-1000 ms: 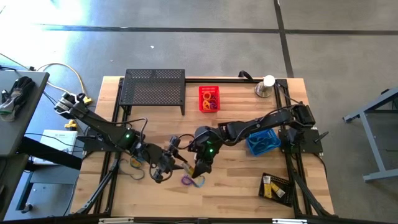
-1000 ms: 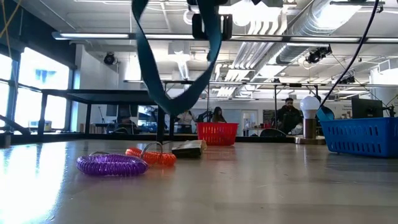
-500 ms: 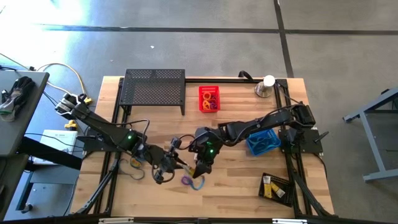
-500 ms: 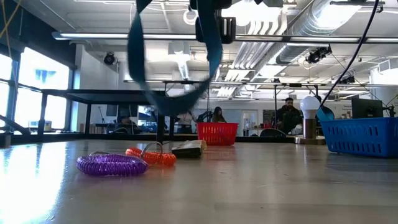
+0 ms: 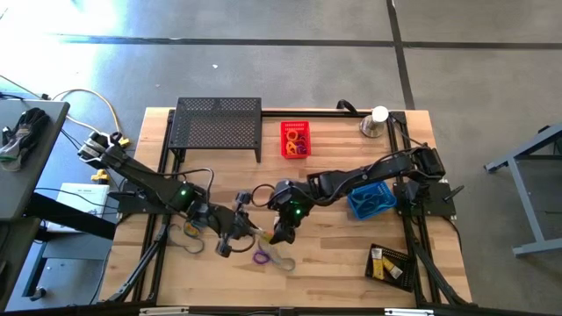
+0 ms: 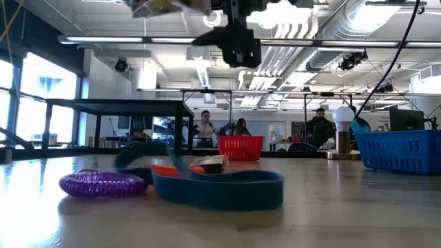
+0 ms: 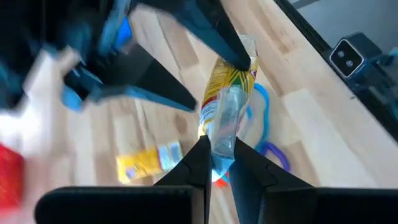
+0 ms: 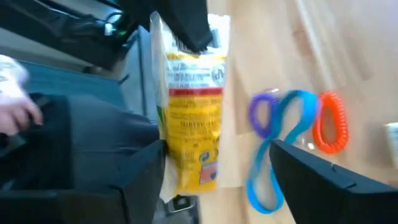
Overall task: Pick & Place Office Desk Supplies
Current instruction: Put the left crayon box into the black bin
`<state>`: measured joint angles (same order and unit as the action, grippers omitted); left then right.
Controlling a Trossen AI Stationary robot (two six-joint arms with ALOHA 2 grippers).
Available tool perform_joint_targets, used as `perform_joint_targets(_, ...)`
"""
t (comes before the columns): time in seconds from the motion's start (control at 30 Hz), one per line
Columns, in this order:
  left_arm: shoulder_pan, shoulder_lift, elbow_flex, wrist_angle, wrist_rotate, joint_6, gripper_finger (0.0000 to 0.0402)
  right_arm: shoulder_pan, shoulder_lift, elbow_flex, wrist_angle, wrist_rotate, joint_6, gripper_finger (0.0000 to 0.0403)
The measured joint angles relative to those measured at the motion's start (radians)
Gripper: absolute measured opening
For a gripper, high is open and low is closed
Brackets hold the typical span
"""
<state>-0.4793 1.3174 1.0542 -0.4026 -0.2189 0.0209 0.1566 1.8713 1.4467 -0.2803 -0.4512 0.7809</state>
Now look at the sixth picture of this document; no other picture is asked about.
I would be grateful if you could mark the black frame table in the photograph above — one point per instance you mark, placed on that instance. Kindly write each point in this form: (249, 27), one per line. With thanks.
(138, 107)

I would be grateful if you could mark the purple coil wristband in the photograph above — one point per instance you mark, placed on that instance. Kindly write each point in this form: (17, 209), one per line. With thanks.
(103, 186)

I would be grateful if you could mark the overhead light bar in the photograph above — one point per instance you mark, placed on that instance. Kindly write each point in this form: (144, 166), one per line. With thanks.
(103, 39)

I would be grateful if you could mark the clear plastic packet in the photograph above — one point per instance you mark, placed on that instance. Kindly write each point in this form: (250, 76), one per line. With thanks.
(213, 164)

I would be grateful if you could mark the black chair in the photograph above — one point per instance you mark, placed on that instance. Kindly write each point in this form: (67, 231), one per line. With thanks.
(301, 146)

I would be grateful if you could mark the black ceiling spotlight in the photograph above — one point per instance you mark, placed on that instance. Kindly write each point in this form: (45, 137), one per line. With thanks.
(351, 61)
(121, 64)

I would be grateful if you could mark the person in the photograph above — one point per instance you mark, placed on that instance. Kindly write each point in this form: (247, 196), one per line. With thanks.
(140, 135)
(320, 131)
(205, 131)
(242, 128)

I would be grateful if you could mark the orange coil wristband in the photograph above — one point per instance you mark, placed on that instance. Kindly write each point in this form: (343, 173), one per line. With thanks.
(165, 171)

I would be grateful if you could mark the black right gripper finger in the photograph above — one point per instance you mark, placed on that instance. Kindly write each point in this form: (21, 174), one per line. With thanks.
(217, 38)

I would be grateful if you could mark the red plastic basket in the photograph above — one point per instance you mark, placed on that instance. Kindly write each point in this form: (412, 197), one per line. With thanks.
(241, 148)

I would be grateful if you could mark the white bulb table lamp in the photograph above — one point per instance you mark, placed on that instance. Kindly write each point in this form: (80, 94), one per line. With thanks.
(343, 118)

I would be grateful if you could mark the blue plastic basket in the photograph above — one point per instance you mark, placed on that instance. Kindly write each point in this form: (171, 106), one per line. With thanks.
(399, 151)

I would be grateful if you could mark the silver air duct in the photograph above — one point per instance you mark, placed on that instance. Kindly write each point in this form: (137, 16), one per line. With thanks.
(344, 24)

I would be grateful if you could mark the black computer monitor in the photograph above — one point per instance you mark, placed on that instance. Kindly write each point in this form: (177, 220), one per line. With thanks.
(406, 120)

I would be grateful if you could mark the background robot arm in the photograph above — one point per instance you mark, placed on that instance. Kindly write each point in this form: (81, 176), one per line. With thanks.
(228, 128)

